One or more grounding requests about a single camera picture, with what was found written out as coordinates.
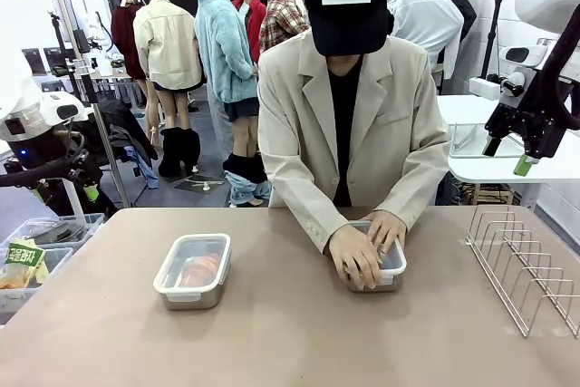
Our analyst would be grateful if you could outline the green snack bag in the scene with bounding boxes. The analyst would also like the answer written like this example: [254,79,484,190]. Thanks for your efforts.
[4,237,47,286]

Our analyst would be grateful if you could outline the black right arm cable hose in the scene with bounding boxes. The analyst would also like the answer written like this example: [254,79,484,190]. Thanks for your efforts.
[527,9,580,131]

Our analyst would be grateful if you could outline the mannequin in white shirt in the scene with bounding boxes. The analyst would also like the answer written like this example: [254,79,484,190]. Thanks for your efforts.
[387,0,466,89]

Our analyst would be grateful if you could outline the black cap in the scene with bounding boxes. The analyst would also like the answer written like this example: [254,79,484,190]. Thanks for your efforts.
[304,0,391,57]

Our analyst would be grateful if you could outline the mannequin in cream jacket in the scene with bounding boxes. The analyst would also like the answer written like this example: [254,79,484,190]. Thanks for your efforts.
[132,0,206,134]

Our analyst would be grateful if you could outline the mannequin in red jacket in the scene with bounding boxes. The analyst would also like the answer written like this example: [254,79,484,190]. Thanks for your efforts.
[231,0,268,69]

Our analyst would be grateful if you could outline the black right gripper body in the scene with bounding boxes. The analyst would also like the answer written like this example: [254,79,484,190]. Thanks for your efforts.
[483,102,568,160]

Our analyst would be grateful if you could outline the dark jacket on chair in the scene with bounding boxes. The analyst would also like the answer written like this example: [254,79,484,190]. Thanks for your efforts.
[85,99,160,167]

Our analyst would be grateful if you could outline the clear plastic storage bin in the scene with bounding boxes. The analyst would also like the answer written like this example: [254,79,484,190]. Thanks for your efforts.
[4,212,106,248]
[0,245,76,325]

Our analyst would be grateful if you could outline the person in beige blazer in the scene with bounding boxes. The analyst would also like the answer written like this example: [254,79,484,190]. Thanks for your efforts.
[256,0,452,256]

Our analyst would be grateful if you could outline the person's left forearm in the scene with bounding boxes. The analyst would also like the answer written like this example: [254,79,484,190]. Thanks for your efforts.
[388,140,450,230]

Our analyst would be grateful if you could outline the person's right hand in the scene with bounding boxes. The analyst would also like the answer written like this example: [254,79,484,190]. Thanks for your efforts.
[328,222,385,292]

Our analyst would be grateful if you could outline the mannequin in plaid hoodie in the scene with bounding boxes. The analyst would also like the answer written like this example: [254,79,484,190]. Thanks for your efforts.
[258,0,312,64]

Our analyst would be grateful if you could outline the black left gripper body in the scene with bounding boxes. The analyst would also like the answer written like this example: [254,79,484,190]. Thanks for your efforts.
[7,127,102,189]

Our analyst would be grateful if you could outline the person's left hand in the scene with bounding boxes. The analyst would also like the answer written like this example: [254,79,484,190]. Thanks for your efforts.
[363,208,409,256]

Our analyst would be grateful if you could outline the mannequin in black jacket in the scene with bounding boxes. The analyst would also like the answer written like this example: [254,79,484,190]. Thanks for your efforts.
[434,0,478,44]

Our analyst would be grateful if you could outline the black boots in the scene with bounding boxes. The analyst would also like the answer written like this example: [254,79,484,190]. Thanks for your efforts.
[158,127,202,179]

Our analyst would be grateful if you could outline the black tripod stand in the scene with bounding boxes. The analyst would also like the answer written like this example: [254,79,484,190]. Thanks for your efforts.
[478,0,507,81]

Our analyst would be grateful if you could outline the blue jeans heap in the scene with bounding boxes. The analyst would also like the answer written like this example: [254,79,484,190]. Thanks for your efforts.
[223,153,273,208]

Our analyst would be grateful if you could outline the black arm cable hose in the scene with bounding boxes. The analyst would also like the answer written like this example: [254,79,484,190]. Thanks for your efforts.
[0,132,88,189]
[527,9,580,131]

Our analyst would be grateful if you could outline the mannequin in dark red dress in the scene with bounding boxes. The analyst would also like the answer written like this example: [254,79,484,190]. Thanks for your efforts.
[111,0,147,81]

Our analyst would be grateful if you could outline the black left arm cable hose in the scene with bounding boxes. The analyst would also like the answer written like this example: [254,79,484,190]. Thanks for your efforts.
[0,132,88,189]

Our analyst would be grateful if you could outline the golden croissant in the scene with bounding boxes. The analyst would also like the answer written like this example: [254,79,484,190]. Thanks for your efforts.
[179,253,219,287]

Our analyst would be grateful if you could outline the metal wire lid rack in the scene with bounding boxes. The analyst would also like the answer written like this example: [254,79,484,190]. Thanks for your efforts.
[465,205,580,339]

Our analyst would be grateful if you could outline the mannequin in light blue fleece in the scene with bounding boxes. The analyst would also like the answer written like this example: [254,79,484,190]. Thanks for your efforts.
[193,0,259,157]

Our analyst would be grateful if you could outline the person's right forearm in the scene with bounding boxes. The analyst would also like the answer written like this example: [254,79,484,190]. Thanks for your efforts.
[266,162,351,256]

